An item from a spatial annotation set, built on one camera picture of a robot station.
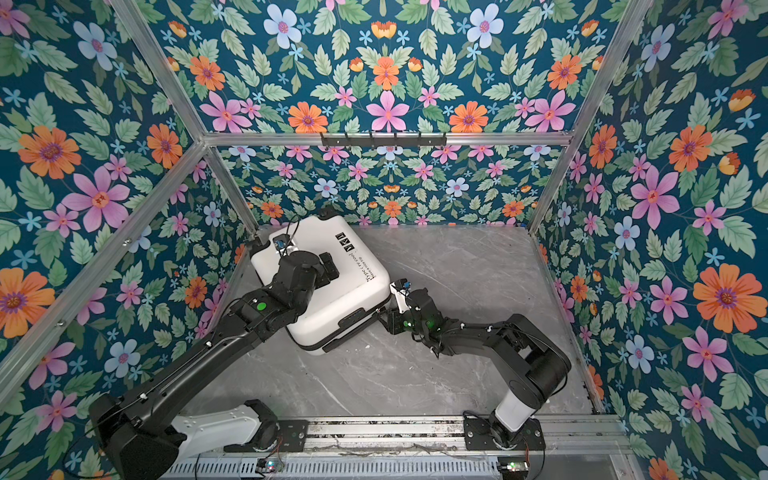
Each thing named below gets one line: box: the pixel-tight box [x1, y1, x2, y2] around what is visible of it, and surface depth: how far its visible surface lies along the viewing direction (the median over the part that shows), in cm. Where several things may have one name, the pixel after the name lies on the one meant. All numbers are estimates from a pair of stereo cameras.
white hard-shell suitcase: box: [252, 215, 391, 355], surface depth 83 cm
